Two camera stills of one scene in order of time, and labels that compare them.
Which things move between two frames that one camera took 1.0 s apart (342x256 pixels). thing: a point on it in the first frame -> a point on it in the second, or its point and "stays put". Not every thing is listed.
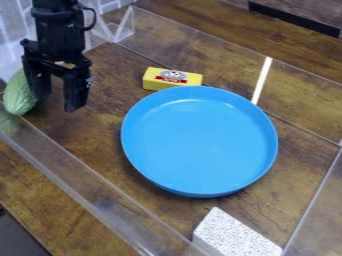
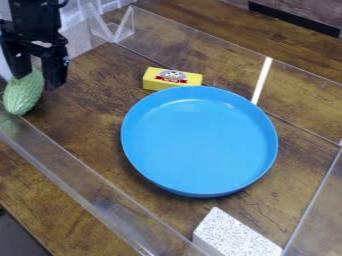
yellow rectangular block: (163, 79) stays put
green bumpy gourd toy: (17, 97) stays put
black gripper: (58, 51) -> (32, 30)
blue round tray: (199, 142) stays put
